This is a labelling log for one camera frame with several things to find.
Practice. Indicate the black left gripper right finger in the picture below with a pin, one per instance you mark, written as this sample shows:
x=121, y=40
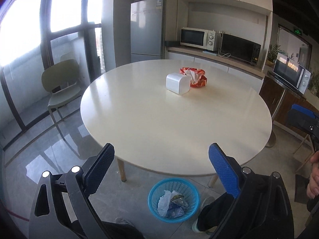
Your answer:
x=261, y=206

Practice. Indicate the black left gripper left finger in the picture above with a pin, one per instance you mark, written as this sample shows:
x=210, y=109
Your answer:
x=49, y=217

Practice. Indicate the red orange snack wrapper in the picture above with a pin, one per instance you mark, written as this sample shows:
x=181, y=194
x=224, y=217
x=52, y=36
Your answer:
x=198, y=78

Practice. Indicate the white plastic cup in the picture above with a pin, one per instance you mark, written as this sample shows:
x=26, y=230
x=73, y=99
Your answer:
x=178, y=83

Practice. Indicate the kitchen counter with cabinets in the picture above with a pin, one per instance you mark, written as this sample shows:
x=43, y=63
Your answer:
x=252, y=75

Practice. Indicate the blue plastic trash basket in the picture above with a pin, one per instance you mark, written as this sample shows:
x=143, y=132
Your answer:
x=168, y=189

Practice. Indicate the person's right hand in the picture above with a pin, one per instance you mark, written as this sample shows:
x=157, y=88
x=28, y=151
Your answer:
x=313, y=185

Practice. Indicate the brown wooden low cabinet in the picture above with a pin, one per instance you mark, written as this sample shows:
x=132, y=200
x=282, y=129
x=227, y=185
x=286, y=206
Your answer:
x=279, y=99

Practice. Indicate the white microwave on stand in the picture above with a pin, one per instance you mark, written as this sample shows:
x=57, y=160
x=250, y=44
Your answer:
x=292, y=72

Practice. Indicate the green potted plants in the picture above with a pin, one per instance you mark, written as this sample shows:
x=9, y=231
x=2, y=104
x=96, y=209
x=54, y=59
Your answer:
x=273, y=52

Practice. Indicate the blue snack bag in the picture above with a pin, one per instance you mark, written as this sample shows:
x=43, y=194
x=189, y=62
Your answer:
x=177, y=208

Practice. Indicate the round white table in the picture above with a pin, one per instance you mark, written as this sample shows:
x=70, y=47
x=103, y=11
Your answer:
x=157, y=130

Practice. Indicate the black microwave oven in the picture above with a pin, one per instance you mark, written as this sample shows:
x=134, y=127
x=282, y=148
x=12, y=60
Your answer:
x=240, y=49

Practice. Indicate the olive green chair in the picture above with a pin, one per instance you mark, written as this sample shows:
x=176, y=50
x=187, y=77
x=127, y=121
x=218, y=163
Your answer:
x=62, y=81

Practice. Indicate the white microwave on counter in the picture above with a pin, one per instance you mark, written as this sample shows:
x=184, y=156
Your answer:
x=200, y=38

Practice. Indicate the silver refrigerator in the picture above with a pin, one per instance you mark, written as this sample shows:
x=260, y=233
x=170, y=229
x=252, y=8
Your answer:
x=146, y=30

